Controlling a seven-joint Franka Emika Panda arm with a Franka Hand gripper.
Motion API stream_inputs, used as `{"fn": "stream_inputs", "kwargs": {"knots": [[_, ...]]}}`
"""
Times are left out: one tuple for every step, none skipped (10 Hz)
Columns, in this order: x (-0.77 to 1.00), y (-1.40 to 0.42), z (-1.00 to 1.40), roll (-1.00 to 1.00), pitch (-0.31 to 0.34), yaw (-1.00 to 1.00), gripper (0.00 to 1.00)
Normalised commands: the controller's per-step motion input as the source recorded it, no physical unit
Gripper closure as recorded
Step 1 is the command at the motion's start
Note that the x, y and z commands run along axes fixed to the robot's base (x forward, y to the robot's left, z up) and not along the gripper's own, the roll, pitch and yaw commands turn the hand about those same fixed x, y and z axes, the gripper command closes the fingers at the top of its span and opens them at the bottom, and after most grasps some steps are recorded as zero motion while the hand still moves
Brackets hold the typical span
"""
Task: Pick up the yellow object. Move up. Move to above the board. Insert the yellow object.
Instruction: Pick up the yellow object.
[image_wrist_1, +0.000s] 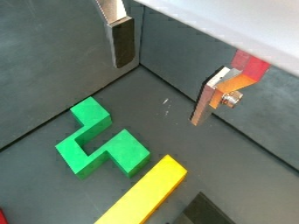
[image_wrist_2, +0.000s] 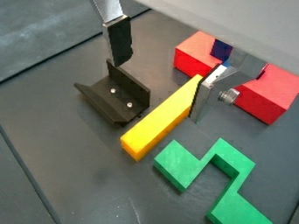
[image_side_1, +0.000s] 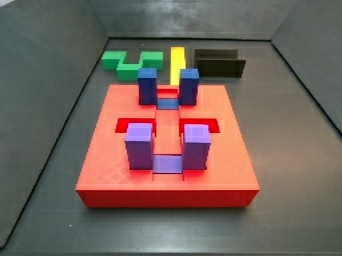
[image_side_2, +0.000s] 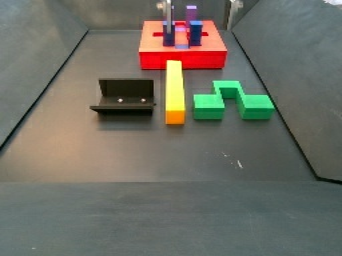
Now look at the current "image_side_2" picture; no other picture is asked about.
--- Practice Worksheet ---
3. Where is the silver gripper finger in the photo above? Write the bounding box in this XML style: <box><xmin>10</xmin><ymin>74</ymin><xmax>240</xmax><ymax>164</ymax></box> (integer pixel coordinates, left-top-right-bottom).
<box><xmin>157</xmin><ymin>0</ymin><xmax>174</xmax><ymax>34</ymax></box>
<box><xmin>228</xmin><ymin>0</ymin><xmax>244</xmax><ymax>29</ymax></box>

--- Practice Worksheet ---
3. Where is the long yellow block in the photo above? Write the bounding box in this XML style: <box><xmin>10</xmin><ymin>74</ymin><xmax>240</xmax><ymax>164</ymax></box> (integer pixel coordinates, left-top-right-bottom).
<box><xmin>166</xmin><ymin>60</ymin><xmax>186</xmax><ymax>125</ymax></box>

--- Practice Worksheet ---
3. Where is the red slotted board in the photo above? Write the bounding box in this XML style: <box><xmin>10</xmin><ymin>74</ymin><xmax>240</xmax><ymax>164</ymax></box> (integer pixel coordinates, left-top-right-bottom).
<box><xmin>140</xmin><ymin>20</ymin><xmax>228</xmax><ymax>70</ymax></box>

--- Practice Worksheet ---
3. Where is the purple upright block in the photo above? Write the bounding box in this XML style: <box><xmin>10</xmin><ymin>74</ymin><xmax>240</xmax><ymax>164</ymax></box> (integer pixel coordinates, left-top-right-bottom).
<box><xmin>186</xmin><ymin>5</ymin><xmax>198</xmax><ymax>26</ymax></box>

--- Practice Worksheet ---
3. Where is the right dark blue block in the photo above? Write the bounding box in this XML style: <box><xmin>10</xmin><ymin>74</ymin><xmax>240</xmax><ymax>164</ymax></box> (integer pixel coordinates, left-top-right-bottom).
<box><xmin>190</xmin><ymin>20</ymin><xmax>204</xmax><ymax>46</ymax></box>

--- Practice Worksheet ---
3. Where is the dark blue block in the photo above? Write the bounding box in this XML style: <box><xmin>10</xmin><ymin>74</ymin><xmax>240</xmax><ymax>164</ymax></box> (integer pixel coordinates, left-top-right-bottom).
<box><xmin>190</xmin><ymin>20</ymin><xmax>204</xmax><ymax>46</ymax></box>
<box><xmin>164</xmin><ymin>21</ymin><xmax>176</xmax><ymax>46</ymax></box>

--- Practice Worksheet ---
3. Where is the left dark blue block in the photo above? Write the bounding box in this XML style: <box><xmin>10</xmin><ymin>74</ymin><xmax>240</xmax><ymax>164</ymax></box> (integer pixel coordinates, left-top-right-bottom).
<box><xmin>164</xmin><ymin>21</ymin><xmax>176</xmax><ymax>46</ymax></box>

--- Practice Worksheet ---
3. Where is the green zigzag block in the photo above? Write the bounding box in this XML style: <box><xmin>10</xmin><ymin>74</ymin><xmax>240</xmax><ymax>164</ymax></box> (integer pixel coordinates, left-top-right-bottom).
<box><xmin>193</xmin><ymin>80</ymin><xmax>277</xmax><ymax>121</ymax></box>

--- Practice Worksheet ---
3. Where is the black angle bracket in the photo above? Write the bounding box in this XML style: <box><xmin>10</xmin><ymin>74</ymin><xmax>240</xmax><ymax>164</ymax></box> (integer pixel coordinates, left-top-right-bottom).
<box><xmin>90</xmin><ymin>78</ymin><xmax>156</xmax><ymax>113</ymax></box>

